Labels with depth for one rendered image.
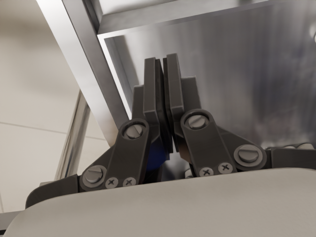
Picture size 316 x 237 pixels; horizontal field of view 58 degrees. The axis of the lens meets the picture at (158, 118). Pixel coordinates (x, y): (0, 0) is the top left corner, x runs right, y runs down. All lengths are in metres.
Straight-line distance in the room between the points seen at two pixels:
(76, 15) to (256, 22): 0.16
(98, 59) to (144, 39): 0.05
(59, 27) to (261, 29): 0.19
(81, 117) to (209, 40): 0.60
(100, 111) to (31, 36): 1.06
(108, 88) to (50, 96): 1.27
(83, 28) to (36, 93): 1.32
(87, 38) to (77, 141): 0.54
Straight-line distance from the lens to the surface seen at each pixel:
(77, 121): 0.83
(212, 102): 0.34
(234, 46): 0.30
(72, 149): 0.76
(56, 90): 1.52
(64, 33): 0.29
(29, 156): 1.97
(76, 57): 0.31
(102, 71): 0.29
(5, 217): 0.68
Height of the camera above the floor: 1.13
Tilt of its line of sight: 46 degrees down
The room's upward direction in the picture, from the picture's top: 178 degrees clockwise
